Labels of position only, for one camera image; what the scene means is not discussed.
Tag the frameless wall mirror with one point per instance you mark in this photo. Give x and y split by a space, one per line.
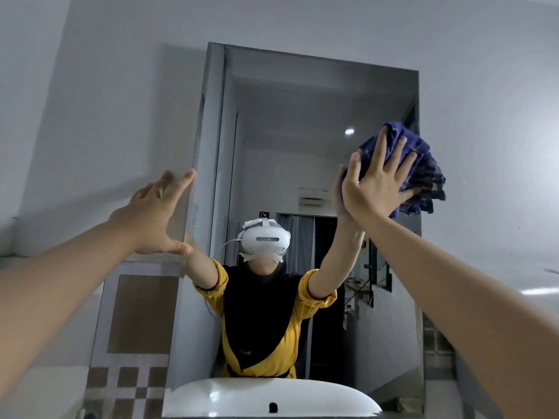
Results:
279 139

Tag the person's left forearm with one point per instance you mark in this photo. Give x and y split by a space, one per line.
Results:
56 292

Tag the person's right forearm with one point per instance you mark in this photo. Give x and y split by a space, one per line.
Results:
458 309

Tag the white ceramic sink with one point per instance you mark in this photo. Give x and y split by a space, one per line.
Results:
262 399

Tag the person's left thumb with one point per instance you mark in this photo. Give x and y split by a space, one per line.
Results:
180 247

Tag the person's right thumb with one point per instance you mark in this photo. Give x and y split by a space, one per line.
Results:
352 170

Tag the blue checked cloth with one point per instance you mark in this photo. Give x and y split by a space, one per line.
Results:
426 170

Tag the person's left hand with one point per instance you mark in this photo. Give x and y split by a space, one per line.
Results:
146 222

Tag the person's right middle finger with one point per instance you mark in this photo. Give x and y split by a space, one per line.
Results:
396 152

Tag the person's left middle finger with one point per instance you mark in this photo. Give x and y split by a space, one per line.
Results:
160 181

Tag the person's right hand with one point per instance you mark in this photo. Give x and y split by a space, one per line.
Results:
375 189

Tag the person's right little finger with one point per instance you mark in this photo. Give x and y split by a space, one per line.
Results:
410 195

